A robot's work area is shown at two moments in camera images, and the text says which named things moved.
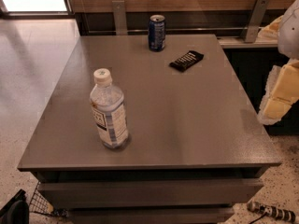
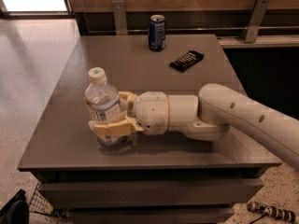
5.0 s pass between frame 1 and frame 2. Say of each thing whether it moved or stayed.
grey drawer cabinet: stayed
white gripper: moved
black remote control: stayed
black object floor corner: stayed
